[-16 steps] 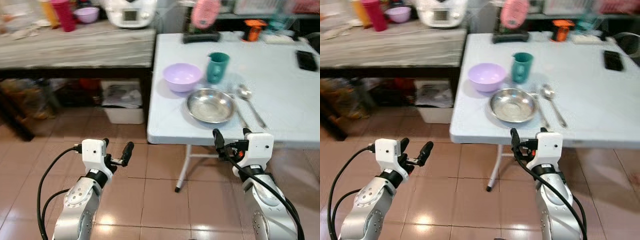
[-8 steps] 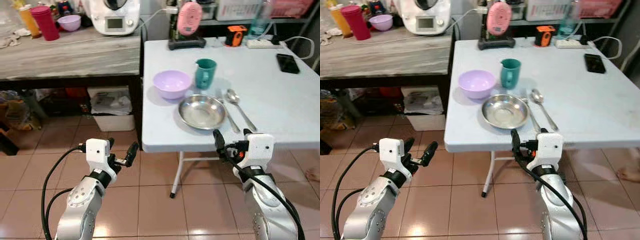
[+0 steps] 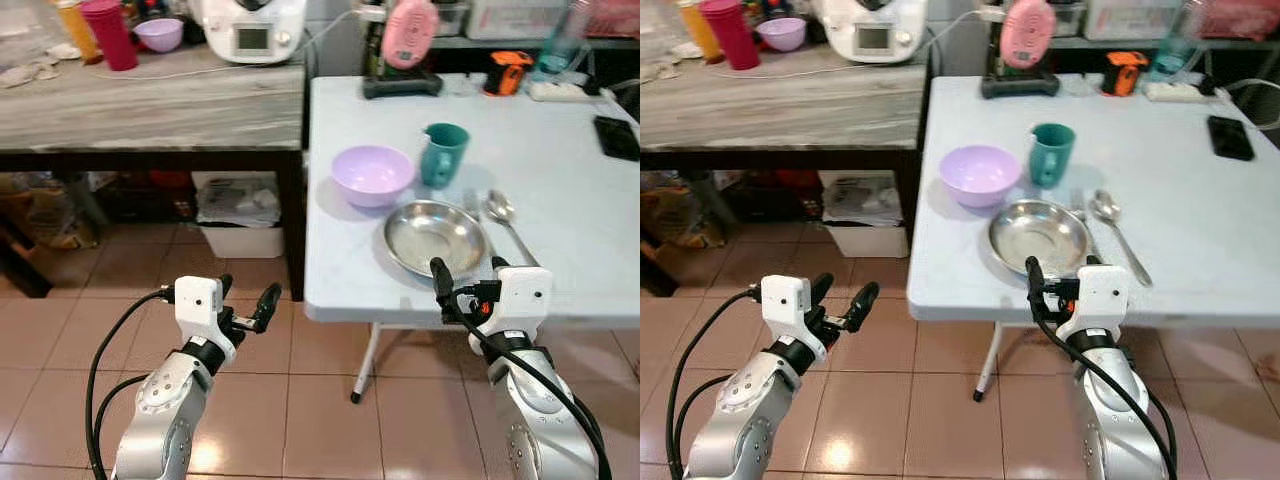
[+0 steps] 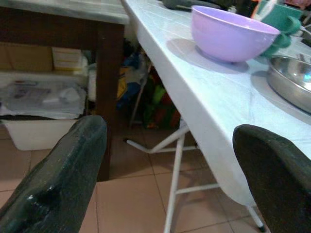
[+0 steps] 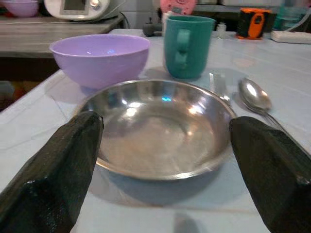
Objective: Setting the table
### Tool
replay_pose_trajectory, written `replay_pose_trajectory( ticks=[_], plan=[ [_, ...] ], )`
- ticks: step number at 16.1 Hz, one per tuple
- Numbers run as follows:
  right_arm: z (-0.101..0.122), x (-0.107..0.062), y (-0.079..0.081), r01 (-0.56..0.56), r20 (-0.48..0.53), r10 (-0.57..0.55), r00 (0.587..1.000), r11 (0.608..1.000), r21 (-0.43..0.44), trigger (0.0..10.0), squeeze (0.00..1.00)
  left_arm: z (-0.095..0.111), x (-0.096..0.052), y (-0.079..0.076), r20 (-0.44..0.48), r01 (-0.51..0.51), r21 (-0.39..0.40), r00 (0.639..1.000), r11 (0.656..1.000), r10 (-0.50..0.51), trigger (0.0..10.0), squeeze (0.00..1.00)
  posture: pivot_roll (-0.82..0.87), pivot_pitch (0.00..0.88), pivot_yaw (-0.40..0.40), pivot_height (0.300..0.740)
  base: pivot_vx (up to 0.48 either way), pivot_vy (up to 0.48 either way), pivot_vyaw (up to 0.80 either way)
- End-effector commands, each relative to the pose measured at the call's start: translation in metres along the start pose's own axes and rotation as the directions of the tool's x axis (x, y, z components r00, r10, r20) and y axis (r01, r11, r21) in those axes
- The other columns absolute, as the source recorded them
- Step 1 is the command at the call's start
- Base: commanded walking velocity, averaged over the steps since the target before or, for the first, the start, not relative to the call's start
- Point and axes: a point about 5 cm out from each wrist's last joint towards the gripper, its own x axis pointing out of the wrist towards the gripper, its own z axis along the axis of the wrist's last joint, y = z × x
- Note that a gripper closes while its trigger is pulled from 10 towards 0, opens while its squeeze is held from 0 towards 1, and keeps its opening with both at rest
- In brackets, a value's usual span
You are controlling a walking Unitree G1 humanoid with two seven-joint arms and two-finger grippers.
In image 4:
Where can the dark grey flat dish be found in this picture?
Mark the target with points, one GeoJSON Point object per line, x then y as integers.
{"type": "Point", "coordinates": [187, 3]}

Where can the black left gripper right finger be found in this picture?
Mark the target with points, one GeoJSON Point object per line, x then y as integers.
{"type": "Point", "coordinates": [279, 174]}

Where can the white folding table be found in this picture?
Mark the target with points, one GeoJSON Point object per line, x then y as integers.
{"type": "Point", "coordinates": [209, 97]}

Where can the colourful bags pile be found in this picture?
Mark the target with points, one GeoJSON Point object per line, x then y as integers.
{"type": "Point", "coordinates": [145, 97]}

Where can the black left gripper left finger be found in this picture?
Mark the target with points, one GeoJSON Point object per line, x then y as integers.
{"type": "Point", "coordinates": [56, 174]}

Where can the round steel pan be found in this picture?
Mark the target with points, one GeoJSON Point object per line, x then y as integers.
{"type": "Point", "coordinates": [290, 81]}

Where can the purple plastic bowl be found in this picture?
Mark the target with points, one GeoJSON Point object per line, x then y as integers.
{"type": "Point", "coordinates": [230, 34]}

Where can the pale yellow paper box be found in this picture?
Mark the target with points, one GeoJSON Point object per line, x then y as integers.
{"type": "Point", "coordinates": [66, 58]}

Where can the dark brown wooden table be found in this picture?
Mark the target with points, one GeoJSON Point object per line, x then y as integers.
{"type": "Point", "coordinates": [73, 31]}

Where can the brown cardboard box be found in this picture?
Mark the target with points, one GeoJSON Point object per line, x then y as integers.
{"type": "Point", "coordinates": [25, 58]}

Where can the white plastic storage bin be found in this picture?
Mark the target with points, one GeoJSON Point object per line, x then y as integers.
{"type": "Point", "coordinates": [39, 106]}

